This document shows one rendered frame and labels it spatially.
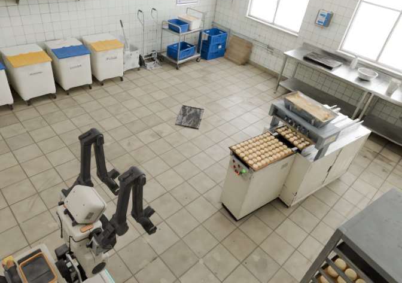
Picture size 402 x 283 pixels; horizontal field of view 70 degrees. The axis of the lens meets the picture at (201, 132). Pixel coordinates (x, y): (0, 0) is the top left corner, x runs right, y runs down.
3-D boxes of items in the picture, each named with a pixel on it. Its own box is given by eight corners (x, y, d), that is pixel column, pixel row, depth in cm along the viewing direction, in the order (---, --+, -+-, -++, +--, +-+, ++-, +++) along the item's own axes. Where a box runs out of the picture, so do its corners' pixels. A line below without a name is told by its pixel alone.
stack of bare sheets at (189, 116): (182, 106, 519) (182, 105, 518) (204, 110, 517) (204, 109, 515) (174, 124, 471) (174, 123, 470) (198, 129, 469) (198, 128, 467)
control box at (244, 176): (231, 165, 307) (234, 155, 298) (246, 179, 292) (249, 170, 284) (229, 166, 305) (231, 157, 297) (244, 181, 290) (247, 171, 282)
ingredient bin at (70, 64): (66, 97, 494) (58, 55, 449) (51, 82, 528) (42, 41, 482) (95, 90, 527) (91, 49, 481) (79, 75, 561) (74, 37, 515)
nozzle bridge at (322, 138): (282, 119, 366) (290, 97, 346) (329, 154, 322) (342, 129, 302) (264, 126, 349) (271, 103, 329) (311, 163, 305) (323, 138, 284)
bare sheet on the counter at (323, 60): (303, 55, 542) (304, 55, 541) (313, 52, 567) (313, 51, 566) (333, 67, 512) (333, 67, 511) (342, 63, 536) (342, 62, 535)
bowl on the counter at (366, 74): (352, 76, 502) (355, 70, 494) (359, 72, 522) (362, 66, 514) (370, 84, 485) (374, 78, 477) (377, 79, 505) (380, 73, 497)
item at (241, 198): (258, 183, 388) (277, 131, 334) (276, 201, 367) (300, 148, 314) (218, 204, 351) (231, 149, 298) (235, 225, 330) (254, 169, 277)
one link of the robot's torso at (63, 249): (75, 292, 202) (70, 275, 187) (58, 262, 217) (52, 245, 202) (109, 268, 218) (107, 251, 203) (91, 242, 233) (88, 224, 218)
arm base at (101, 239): (91, 234, 168) (101, 249, 162) (101, 223, 169) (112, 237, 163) (100, 236, 176) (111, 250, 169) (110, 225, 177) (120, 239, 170)
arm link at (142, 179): (127, 167, 159) (139, 179, 153) (136, 163, 162) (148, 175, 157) (128, 215, 185) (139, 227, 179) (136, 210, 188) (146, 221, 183)
